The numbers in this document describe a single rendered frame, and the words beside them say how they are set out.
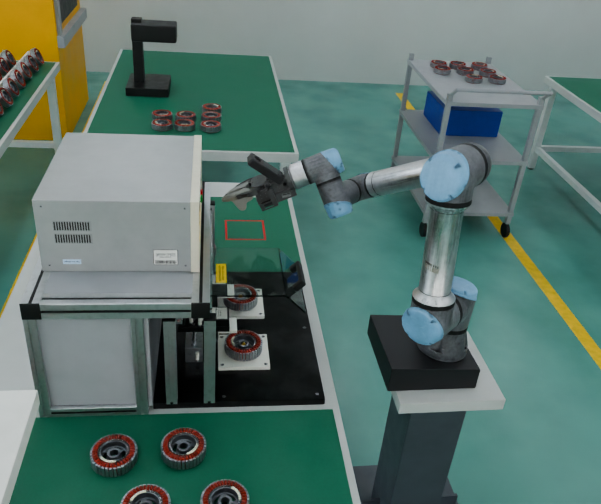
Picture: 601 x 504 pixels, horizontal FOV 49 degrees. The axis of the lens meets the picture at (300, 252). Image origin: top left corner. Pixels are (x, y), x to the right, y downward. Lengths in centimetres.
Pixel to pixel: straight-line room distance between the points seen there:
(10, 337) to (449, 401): 132
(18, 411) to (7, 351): 88
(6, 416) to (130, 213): 61
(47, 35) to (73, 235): 367
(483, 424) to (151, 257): 183
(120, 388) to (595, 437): 213
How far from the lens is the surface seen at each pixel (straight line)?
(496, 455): 294
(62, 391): 183
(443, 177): 161
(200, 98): 410
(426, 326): 177
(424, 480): 233
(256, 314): 212
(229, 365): 193
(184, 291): 164
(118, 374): 177
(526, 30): 773
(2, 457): 118
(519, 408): 319
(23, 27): 529
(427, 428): 214
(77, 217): 166
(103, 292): 166
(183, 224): 164
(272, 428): 180
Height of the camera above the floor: 206
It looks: 31 degrees down
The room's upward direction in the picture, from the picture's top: 5 degrees clockwise
